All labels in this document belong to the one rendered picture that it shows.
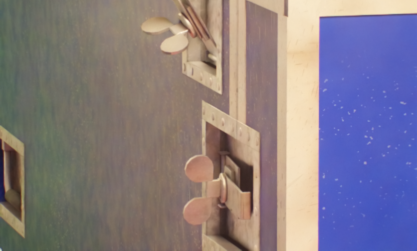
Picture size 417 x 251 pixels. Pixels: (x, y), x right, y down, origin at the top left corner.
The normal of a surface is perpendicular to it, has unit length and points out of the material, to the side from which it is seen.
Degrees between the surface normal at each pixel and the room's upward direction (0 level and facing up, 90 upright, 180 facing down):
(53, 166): 90
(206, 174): 105
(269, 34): 90
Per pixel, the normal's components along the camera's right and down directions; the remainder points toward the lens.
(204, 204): 0.29, 0.40
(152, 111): -0.97, 0.04
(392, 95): 0.26, 0.15
